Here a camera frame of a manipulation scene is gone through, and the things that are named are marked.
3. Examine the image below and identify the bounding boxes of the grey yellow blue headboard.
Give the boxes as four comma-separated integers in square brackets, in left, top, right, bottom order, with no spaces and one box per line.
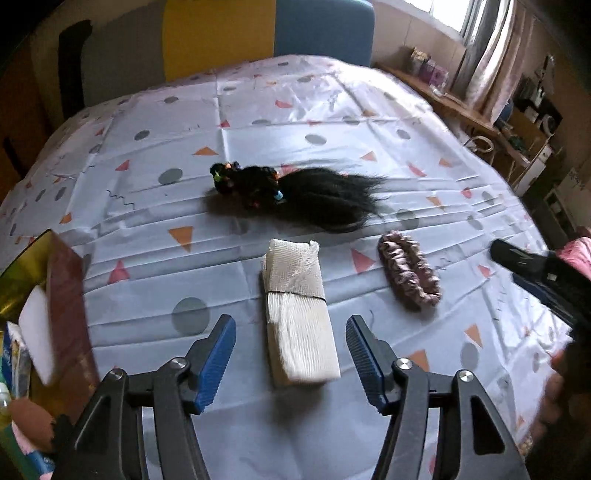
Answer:
[81,0,374,95]

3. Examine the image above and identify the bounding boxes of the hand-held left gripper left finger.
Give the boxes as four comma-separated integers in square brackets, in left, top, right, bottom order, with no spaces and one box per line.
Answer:
[58,314,237,480]

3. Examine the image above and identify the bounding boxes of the purple boxes on desk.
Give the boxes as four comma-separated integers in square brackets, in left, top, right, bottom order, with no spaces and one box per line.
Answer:
[410,46,451,88]

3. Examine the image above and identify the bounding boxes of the cluttered shelf unit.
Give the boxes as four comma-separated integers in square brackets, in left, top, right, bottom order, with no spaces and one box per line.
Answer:
[496,55,566,195]

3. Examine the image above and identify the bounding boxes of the striped window curtain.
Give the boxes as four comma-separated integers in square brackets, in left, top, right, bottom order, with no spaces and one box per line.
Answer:
[464,0,532,125]

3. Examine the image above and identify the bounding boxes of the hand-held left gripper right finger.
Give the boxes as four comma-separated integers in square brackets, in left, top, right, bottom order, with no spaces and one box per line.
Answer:
[345,315,532,480]

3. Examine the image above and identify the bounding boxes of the window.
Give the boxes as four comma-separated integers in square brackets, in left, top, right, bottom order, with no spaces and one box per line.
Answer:
[431,0,467,33]

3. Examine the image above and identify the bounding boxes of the beige cloth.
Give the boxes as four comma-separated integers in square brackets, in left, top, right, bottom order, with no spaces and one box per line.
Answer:
[262,239,341,387]

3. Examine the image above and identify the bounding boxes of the printed bedsheet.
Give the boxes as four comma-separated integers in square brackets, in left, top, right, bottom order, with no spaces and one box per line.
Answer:
[0,54,578,480]

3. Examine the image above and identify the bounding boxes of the wooden side desk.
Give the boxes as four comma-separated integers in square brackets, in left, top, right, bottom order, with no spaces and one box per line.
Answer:
[376,65,499,134]

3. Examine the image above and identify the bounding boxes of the brown egg-shaped makeup sponge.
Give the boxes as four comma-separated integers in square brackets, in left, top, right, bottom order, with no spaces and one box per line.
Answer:
[9,398,58,450]

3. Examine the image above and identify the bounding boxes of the person's right hand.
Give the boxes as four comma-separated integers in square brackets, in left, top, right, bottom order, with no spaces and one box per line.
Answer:
[538,346,591,439]

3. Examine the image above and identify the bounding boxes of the white foam sponge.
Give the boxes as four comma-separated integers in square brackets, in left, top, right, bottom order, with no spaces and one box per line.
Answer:
[18,286,58,384]

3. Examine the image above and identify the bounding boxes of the pink satin scrunchie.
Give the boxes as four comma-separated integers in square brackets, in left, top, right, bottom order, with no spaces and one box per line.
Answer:
[378,232,443,309]

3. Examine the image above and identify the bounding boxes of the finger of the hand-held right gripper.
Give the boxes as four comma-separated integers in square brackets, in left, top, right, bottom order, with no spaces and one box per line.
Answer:
[489,237,591,296]
[510,271,591,334]

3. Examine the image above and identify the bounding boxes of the pink fabric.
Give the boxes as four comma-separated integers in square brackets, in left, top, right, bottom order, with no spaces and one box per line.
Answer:
[556,237,591,278]

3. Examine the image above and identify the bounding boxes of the small blue white carton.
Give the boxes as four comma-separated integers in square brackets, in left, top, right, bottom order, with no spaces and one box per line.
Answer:
[0,323,33,398]

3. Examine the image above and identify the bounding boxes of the black hair wig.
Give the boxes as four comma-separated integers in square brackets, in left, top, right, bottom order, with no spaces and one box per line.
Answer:
[210,161,393,234]

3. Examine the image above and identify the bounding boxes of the green scouring sponge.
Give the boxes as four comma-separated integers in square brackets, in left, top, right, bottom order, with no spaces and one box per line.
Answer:
[0,422,35,480]

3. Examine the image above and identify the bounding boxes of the wooden wardrobe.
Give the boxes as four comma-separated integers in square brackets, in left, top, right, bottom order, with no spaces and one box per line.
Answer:
[0,0,61,204]

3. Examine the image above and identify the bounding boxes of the gold and brown box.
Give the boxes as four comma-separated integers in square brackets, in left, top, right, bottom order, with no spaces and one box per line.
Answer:
[0,229,100,480]

